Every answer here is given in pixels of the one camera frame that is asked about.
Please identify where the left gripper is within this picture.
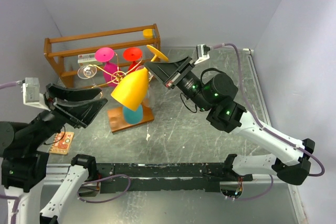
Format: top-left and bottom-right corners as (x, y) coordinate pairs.
(26, 80), (108, 148)

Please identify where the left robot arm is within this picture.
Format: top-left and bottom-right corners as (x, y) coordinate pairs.
(1, 83), (108, 223)

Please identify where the clear flute glass three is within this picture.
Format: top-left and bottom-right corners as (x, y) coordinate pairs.
(77, 65), (97, 88)

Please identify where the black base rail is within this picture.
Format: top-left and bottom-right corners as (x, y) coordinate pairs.
(86, 163), (253, 194)

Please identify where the blue plastic wine glass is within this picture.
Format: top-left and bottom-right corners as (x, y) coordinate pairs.
(122, 104), (143, 124)

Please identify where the pink plastic wine glass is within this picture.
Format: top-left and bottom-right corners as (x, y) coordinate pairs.
(94, 47), (119, 88)

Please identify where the orange wooden shelf rack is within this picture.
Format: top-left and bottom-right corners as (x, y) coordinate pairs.
(44, 24), (161, 88)

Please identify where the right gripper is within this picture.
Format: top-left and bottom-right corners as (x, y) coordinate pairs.
(144, 55), (212, 111)

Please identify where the white red box on shelf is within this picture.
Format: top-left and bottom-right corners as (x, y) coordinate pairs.
(77, 53), (103, 66)

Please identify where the yellow block on shelf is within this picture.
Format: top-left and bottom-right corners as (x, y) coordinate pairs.
(142, 29), (155, 39)

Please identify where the yellow plastic wine glass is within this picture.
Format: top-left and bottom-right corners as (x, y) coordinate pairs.
(111, 45), (169, 111)

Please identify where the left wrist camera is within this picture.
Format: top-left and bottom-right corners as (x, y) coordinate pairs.
(22, 77), (49, 110)

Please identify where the red plastic wine glass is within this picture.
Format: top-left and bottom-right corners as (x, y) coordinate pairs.
(123, 47), (143, 73)

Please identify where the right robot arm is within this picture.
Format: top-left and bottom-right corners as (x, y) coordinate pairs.
(144, 57), (315, 186)

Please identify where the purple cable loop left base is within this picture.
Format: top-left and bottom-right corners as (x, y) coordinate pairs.
(76, 174), (131, 204)

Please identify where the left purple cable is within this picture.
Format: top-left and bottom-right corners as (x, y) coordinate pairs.
(0, 80), (26, 90)

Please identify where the gold wire wine glass rack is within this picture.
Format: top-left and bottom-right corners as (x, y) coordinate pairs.
(83, 50), (155, 135)

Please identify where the clear flute glass two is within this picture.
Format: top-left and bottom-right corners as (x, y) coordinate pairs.
(147, 71), (153, 82)

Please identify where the clear flute glass one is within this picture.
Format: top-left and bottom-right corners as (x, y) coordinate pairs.
(142, 87), (155, 108)

